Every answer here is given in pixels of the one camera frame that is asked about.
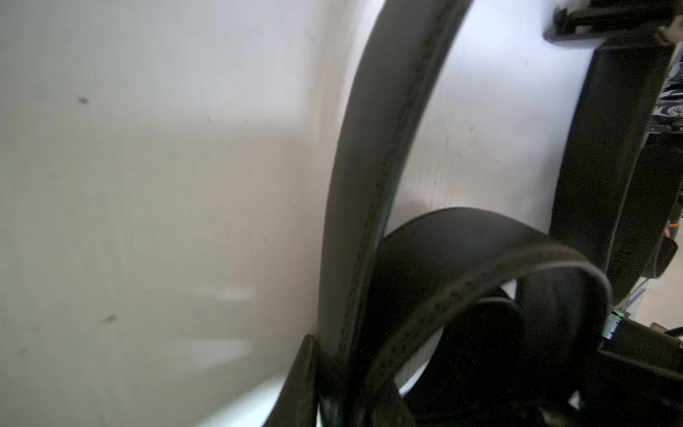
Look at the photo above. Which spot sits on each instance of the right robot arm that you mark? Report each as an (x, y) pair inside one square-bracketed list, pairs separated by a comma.
[(633, 379)]

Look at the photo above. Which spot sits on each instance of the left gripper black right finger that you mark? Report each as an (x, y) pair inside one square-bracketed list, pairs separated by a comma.
[(389, 409)]

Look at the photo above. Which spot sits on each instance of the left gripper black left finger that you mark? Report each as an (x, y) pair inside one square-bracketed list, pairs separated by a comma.
[(297, 403)]

